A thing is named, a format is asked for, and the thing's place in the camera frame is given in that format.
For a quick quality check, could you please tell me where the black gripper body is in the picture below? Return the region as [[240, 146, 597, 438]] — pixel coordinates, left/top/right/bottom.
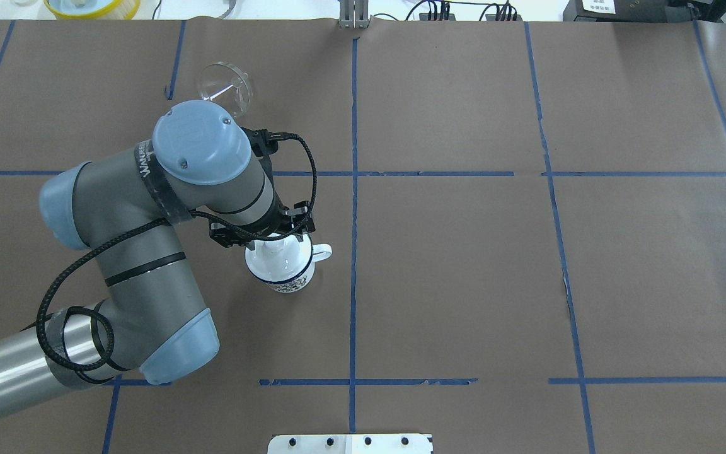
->
[[209, 201, 315, 249]]

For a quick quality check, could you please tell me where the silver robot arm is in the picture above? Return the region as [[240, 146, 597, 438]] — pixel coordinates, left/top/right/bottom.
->
[[0, 100, 318, 419]]

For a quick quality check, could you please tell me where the white enamel cup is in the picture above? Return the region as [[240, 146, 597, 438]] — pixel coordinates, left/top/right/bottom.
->
[[245, 233, 333, 293]]

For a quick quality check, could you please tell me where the clear plastic funnel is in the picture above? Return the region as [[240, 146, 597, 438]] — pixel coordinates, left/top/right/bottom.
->
[[196, 61, 253, 119]]

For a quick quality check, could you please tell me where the brown paper table cover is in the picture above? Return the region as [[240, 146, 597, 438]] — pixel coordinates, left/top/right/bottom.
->
[[0, 17, 726, 453]]

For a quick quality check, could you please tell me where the yellow tape roll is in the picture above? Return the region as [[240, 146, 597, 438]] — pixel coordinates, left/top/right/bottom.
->
[[43, 1, 141, 20]]

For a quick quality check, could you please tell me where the black computer box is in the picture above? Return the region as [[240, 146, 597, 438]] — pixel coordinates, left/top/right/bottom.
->
[[562, 1, 701, 23]]

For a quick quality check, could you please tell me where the aluminium frame post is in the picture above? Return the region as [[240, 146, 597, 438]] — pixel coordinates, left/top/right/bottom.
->
[[338, 0, 371, 30]]

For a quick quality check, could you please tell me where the white pedestal column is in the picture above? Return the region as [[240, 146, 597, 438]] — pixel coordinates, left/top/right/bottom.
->
[[267, 432, 434, 453]]

